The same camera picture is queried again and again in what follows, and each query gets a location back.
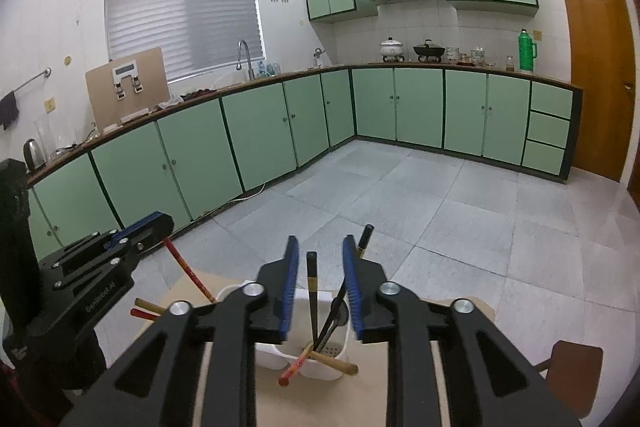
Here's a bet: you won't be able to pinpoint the wall towel bar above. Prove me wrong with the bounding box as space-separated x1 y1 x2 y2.
0 67 52 131

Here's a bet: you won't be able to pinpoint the black plastic spoon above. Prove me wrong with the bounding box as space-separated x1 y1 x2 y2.
326 282 349 341

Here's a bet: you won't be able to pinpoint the red-patterned wooden chopstick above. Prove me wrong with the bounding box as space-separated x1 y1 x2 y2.
163 237 216 303

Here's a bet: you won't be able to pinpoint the cardboard panel with brackets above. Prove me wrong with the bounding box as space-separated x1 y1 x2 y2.
86 48 170 132

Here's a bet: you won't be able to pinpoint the light wooden chopstick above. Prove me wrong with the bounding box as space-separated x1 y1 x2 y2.
308 351 359 376

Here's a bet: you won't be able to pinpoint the black chopstick gold band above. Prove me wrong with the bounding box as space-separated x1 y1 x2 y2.
306 251 319 343

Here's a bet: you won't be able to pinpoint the white cooking pot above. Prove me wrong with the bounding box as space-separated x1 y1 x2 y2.
380 37 405 63

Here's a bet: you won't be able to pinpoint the brown wooden door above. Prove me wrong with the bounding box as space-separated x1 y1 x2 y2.
564 0 636 181

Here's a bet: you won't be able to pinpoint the green lower kitchen cabinets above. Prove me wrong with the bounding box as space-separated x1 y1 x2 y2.
29 67 582 257

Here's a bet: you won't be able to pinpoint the black wok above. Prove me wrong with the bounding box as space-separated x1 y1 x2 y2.
413 39 446 63

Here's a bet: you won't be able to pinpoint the electric kettle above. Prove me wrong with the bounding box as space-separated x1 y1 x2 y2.
23 139 47 173

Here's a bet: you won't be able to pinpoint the green thermos bottle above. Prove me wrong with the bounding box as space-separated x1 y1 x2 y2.
518 28 537 72

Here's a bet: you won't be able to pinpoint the red-handled wooden chopstick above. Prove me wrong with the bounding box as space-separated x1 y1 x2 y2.
278 343 314 387

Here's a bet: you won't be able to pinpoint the white utensil holder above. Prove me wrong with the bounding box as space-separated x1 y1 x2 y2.
214 278 352 382

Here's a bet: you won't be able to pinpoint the brown wooden chair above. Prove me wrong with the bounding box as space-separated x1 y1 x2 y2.
534 340 603 419

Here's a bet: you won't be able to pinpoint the window blind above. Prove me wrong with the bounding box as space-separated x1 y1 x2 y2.
104 0 265 80

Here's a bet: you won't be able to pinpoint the chrome sink faucet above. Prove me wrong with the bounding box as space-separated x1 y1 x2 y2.
235 39 256 81

